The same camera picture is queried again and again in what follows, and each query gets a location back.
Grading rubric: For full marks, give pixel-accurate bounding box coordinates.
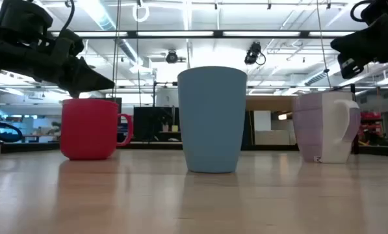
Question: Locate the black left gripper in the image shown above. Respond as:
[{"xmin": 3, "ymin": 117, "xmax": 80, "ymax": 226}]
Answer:
[{"xmin": 0, "ymin": 19, "xmax": 116, "ymax": 98}]

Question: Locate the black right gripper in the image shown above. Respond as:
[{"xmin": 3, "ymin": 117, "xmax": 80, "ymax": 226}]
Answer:
[{"xmin": 330, "ymin": 0, "xmax": 388, "ymax": 80}]

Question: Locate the red mug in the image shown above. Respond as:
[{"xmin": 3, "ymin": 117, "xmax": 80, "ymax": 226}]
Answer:
[{"xmin": 59, "ymin": 98, "xmax": 134, "ymax": 161}]

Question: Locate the purple and white mug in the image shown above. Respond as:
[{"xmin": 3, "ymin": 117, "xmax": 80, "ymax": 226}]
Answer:
[{"xmin": 292, "ymin": 91, "xmax": 361, "ymax": 164}]

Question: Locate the blue plastic cup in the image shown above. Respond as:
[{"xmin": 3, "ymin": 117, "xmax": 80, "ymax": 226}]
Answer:
[{"xmin": 177, "ymin": 66, "xmax": 248, "ymax": 174}]

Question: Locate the black computer monitor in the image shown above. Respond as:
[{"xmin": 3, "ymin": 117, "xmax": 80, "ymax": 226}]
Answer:
[
  {"xmin": 133, "ymin": 106, "xmax": 181, "ymax": 142},
  {"xmin": 114, "ymin": 97, "xmax": 123, "ymax": 135}
]

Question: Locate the small potted plant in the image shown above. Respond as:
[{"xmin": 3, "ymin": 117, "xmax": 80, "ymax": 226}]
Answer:
[{"xmin": 49, "ymin": 120, "xmax": 62, "ymax": 136}]

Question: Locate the red storage rack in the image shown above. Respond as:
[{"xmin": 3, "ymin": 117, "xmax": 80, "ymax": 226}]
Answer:
[{"xmin": 359, "ymin": 110, "xmax": 385, "ymax": 146}]

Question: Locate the thin hanging black cable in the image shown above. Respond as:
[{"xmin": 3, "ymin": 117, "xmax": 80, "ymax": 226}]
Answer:
[{"xmin": 316, "ymin": 0, "xmax": 333, "ymax": 90}]

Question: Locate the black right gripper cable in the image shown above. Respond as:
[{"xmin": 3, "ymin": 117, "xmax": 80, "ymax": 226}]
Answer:
[{"xmin": 350, "ymin": 0, "xmax": 374, "ymax": 23}]

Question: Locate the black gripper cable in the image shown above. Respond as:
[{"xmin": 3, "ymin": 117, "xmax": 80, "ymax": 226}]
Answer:
[
  {"xmin": 58, "ymin": 0, "xmax": 76, "ymax": 33},
  {"xmin": 350, "ymin": 0, "xmax": 374, "ymax": 23}
]

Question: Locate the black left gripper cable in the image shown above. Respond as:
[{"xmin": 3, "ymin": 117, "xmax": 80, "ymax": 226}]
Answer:
[{"xmin": 58, "ymin": 0, "xmax": 76, "ymax": 33}]

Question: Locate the white cable ring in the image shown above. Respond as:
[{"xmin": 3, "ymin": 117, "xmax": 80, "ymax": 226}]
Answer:
[{"xmin": 132, "ymin": 2, "xmax": 151, "ymax": 23}]

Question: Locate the thick black hose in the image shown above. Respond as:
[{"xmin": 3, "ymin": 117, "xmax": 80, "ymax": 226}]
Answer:
[{"xmin": 0, "ymin": 118, "xmax": 23, "ymax": 144}]

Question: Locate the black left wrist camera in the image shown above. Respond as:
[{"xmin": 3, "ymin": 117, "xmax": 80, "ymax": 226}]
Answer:
[{"xmin": 0, "ymin": 0, "xmax": 54, "ymax": 42}]

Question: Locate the black ceiling camera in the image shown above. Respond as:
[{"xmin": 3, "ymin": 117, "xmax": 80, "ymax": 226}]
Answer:
[
  {"xmin": 244, "ymin": 41, "xmax": 266, "ymax": 66},
  {"xmin": 165, "ymin": 49, "xmax": 179, "ymax": 64}
]

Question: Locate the black aluminium table frame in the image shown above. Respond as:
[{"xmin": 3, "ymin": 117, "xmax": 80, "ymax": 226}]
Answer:
[{"xmin": 0, "ymin": 141, "xmax": 388, "ymax": 156}]

